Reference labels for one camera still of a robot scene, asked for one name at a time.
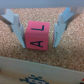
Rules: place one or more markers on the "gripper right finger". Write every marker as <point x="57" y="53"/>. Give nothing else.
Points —
<point x="62" y="24"/>

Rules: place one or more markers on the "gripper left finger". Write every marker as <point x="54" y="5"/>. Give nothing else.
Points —
<point x="15" y="25"/>

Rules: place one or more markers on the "pink block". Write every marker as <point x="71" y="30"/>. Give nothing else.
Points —
<point x="37" y="34"/>

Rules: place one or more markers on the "wooden drawer box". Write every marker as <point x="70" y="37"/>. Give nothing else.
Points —
<point x="41" y="71"/>

